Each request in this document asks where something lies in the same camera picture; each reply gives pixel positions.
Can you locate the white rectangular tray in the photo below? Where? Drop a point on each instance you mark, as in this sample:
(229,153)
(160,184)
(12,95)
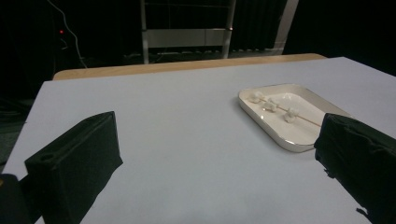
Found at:
(299,135)

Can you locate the small white food piece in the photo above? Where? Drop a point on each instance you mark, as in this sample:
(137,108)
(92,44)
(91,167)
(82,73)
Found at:
(257,97)
(270,105)
(291,114)

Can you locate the white metal desk frame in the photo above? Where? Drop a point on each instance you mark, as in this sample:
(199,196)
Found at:
(183,38)

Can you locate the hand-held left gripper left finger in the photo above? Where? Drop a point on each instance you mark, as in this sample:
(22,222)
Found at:
(74,161)

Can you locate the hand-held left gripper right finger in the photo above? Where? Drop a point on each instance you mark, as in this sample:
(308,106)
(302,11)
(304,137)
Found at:
(361,155)

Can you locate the grey metal post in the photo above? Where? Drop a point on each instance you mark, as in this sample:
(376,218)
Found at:
(286,25)

